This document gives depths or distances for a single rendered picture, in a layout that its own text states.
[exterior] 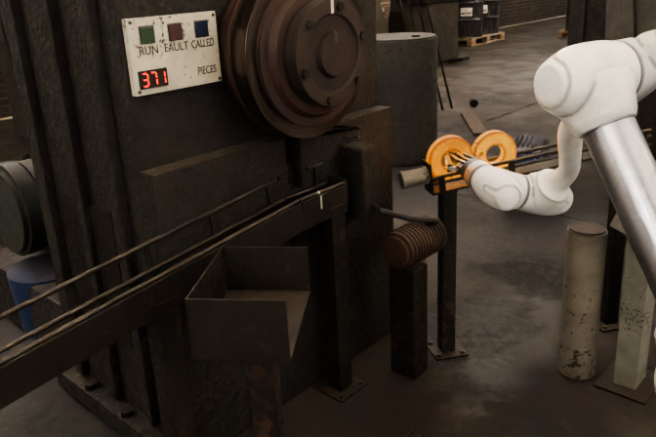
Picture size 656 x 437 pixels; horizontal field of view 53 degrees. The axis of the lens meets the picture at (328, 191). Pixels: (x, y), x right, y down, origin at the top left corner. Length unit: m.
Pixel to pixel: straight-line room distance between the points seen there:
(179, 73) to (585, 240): 1.30
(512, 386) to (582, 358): 0.25
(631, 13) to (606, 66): 2.88
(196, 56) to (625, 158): 1.04
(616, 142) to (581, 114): 0.08
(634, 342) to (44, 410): 1.91
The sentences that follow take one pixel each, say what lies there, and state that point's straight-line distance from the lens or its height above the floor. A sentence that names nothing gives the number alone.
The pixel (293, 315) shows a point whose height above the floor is 0.60.
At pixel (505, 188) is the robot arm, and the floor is 0.74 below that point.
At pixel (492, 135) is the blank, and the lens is 2.22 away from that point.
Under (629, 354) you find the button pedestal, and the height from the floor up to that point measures 0.13.
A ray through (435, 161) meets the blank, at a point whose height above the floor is 0.72.
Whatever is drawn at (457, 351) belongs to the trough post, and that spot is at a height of 0.01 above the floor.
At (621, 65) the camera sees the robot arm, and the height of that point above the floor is 1.12.
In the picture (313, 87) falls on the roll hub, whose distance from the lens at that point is 1.71.
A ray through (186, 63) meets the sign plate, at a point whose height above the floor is 1.12.
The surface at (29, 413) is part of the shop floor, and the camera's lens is 2.47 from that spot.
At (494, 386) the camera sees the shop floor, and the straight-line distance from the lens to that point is 2.31.
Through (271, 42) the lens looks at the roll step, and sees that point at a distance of 1.69.
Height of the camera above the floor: 1.31
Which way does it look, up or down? 18 degrees down
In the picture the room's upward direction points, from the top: 3 degrees counter-clockwise
